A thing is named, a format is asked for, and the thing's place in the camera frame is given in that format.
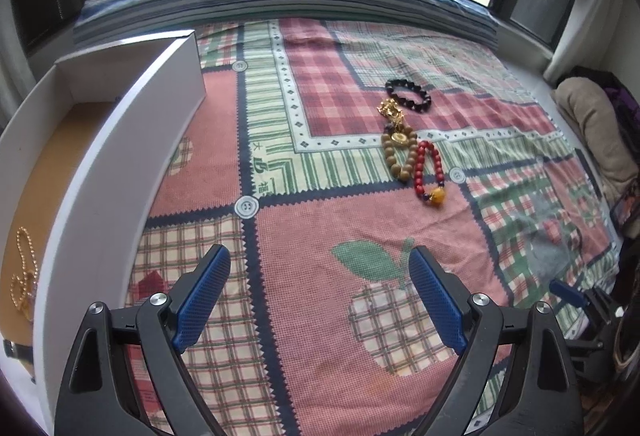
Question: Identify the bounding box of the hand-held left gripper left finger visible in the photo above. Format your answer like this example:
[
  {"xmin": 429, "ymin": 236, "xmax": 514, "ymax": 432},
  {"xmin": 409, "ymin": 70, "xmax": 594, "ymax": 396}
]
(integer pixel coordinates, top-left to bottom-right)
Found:
[{"xmin": 54, "ymin": 243, "xmax": 232, "ymax": 436}]

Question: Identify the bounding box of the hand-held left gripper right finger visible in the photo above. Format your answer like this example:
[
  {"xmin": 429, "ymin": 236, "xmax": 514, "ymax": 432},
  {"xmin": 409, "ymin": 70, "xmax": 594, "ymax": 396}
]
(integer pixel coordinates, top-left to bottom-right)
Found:
[{"xmin": 409, "ymin": 246, "xmax": 586, "ymax": 436}]

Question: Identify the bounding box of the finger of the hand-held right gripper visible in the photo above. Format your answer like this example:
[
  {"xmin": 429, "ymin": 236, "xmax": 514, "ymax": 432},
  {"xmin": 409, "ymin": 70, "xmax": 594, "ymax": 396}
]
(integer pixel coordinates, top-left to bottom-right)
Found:
[
  {"xmin": 550, "ymin": 280, "xmax": 626, "ymax": 319},
  {"xmin": 566, "ymin": 338, "xmax": 608, "ymax": 367}
]

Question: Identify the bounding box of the white drawer box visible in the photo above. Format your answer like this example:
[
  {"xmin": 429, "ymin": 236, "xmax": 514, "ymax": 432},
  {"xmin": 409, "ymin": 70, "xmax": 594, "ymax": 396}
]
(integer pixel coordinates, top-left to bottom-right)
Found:
[{"xmin": 0, "ymin": 30, "xmax": 207, "ymax": 436}]

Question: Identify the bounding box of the gold chain necklace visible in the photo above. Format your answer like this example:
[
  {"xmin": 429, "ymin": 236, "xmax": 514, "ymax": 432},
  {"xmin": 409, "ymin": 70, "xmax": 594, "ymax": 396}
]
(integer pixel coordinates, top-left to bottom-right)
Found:
[{"xmin": 11, "ymin": 227, "xmax": 40, "ymax": 321}]

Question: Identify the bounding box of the black wristwatch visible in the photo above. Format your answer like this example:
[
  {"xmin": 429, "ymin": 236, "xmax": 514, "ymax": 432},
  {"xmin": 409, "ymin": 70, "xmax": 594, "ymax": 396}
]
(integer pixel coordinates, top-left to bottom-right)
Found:
[{"xmin": 2, "ymin": 338, "xmax": 33, "ymax": 359}]

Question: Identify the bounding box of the person's right hand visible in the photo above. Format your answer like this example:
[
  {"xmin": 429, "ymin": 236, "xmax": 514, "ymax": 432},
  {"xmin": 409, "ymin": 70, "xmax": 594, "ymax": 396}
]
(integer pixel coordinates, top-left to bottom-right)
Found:
[{"xmin": 616, "ymin": 313, "xmax": 640, "ymax": 369}]

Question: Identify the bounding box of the small orange screen device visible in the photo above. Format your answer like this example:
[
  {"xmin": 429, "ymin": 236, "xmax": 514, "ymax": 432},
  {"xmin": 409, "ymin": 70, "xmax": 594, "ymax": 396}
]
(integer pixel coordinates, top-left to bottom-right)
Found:
[{"xmin": 610, "ymin": 188, "xmax": 640, "ymax": 239}]

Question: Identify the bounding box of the patchwork plaid blanket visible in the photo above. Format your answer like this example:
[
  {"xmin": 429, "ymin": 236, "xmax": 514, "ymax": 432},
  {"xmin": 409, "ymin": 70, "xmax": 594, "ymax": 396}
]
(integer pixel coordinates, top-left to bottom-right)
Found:
[{"xmin": 125, "ymin": 18, "xmax": 618, "ymax": 436}]

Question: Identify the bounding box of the beige pillow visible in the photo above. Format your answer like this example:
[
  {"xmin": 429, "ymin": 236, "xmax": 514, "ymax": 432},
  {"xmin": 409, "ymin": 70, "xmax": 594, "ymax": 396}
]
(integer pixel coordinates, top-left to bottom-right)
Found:
[{"xmin": 555, "ymin": 78, "xmax": 640, "ymax": 201}]

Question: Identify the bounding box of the gold pendant charm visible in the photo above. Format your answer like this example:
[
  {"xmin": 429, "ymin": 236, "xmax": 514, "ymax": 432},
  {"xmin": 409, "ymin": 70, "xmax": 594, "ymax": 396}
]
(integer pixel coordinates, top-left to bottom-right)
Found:
[{"xmin": 377, "ymin": 100, "xmax": 416, "ymax": 147}]

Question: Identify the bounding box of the purple cloth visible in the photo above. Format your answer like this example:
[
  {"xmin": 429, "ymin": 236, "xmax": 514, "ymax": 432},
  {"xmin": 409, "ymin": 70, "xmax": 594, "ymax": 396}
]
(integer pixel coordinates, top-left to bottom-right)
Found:
[{"xmin": 602, "ymin": 83, "xmax": 640, "ymax": 127}]

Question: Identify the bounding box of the blue striped cushion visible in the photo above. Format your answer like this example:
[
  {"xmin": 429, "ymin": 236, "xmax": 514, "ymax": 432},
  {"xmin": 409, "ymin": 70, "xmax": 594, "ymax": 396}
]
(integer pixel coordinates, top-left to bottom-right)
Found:
[{"xmin": 74, "ymin": 0, "xmax": 501, "ymax": 49}]

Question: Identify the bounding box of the red bead bracelet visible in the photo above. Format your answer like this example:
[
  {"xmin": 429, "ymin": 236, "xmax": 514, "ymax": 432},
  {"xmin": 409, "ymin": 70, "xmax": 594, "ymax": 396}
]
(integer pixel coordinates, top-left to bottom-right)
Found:
[{"xmin": 412, "ymin": 141, "xmax": 448, "ymax": 209}]

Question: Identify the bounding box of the wooden bead bracelet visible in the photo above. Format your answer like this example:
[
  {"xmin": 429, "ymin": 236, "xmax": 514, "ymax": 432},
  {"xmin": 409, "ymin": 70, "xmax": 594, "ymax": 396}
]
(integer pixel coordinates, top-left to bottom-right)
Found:
[{"xmin": 381, "ymin": 126, "xmax": 418, "ymax": 181}]

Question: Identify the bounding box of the black bead bracelet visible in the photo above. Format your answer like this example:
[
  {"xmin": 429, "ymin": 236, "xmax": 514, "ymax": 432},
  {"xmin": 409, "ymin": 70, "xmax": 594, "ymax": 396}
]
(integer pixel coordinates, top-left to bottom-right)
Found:
[{"xmin": 386, "ymin": 78, "xmax": 431, "ymax": 113}]

